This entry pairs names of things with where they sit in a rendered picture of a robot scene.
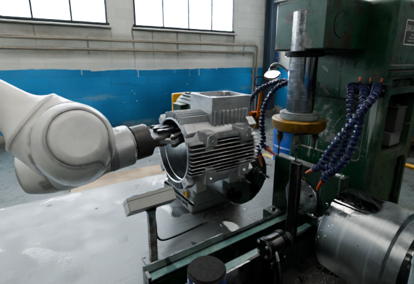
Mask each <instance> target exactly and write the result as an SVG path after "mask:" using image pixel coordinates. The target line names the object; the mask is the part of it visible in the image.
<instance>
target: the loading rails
mask: <svg viewBox="0 0 414 284"><path fill-rule="evenodd" d="M286 212H287V209H284V210H282V211H280V212H277V213H275V214H273V215H271V216H268V217H265V218H264V219H261V220H259V221H256V222H254V223H252V224H250V225H247V226H245V227H242V228H240V229H238V230H236V231H233V232H231V233H228V234H227V235H224V236H222V234H221V233H220V234H219V235H216V236H214V237H211V238H209V239H207V240H204V241H201V242H199V243H197V244H195V245H192V246H189V247H188V248H185V249H183V250H180V251H178V252H176V253H173V254H170V255H169V256H166V257H164V258H161V259H159V260H157V261H154V262H152V263H149V264H147V265H145V266H142V271H143V281H144V284H187V268H188V266H189V264H190V263H191V262H192V261H193V260H194V259H196V258H198V257H200V256H214V257H215V258H218V259H220V260H221V261H222V262H223V263H224V264H225V267H226V284H261V272H262V263H261V262H260V261H259V253H258V252H257V250H258V249H257V246H256V242H257V240H258V238H261V237H263V236H267V235H269V234H271V233H272V232H273V231H275V230H277V229H280V230H283V231H284V232H285V227H286ZM315 228H316V225H309V224H308V223H305V224H303V225H301V226H299V227H298V228H297V235H296V242H295V243H293V244H291V243H290V248H289V249H288V250H286V251H284V252H281V253H282V254H284V255H285V263H284V264H282V273H284V272H285V271H287V270H288V269H290V268H292V267H294V266H295V267H296V268H297V269H299V270H300V271H303V270H305V269H307V268H308V266H309V263H308V262H307V261H305V259H307V258H308V257H310V256H311V255H313V249H314V238H315Z"/></svg>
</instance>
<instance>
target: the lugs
mask: <svg viewBox="0 0 414 284"><path fill-rule="evenodd" d="M165 116H166V114H164V115H161V116H160V118H159V122H160V124H162V122H163V121H164V120H165ZM243 123H244V125H245V126H249V127H251V128H252V127H253V126H254V125H255V124H256V122H255V120H254V118H253V117H252V116H247V117H246V118H245V119H244V122H243ZM181 131H182V133H183V135H184V138H185V139H186V138H191V137H193V136H194V135H195V134H196V131H195V128H194V127H193V124H185V125H184V126H183V127H182V129H181ZM160 166H161V170H162V171H165V170H164V167H163V164H162V161H160ZM252 169H253V167H252V165H251V163H249V167H248V172H249V171H250V170H252ZM194 185H195V181H194V178H193V177H187V178H184V179H183V181H182V186H183V188H184V189H189V188H192V187H193V186H194Z"/></svg>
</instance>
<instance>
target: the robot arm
mask: <svg viewBox="0 0 414 284"><path fill-rule="evenodd" d="M150 128H151V129H149V128H148V127H147V126H146V125H144V124H140V125H137V126H132V127H128V128H127V127H126V126H123V125H122V126H118V127H114V128H113V127H112V126H111V124H110V122H109V121H108V120H107V119H106V117H104V115H103V114H101V112H99V111H97V110H96V109H94V108H92V107H90V106H88V105H85V104H82V103H78V102H73V101H70V100H68V99H65V98H63V97H60V96H58V95H56V94H49V95H33V94H29V93H27V92H25V91H23V90H21V89H18V88H16V87H14V86H12V85H10V84H8V83H6V82H4V81H2V80H0V131H1V133H2V134H3V136H4V140H5V143H6V151H7V152H9V153H10V154H12V155H13V156H14V157H15V159H14V169H15V174H16V176H17V180H18V183H19V184H20V186H21V188H22V189H23V191H24V192H26V193H28V194H48V193H57V192H61V191H66V190H71V189H75V188H77V187H80V186H83V185H86V184H89V183H91V182H94V181H96V180H97V179H99V178H100V177H102V176H103V175H105V174H107V173H110V172H112V171H116V170H118V169H122V168H125V167H128V166H131V165H134V164H135V163H136V161H137V160H140V159H143V158H146V157H149V156H152V155H153V153H154V149H155V147H164V146H166V145H168V144H171V146H172V148H175V147H177V146H178V145H180V144H181V143H184V142H185V140H184V137H183V135H182V132H181V130H180V129H179V127H178V125H177V124H176V123H175V122H172V123H166V124H159V125H151V126H150Z"/></svg>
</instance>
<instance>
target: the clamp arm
mask: <svg viewBox="0 0 414 284"><path fill-rule="evenodd" d="M302 170H303V163H302V162H299V161H296V160H294V161H291V165H290V180H289V188H288V203H287V212H286V227H285V233H286V234H289V235H288V236H289V237H290V236H291V238H290V243H291V244H293V243H295V242H296V235H297V228H298V215H299V202H300V194H301V182H302Z"/></svg>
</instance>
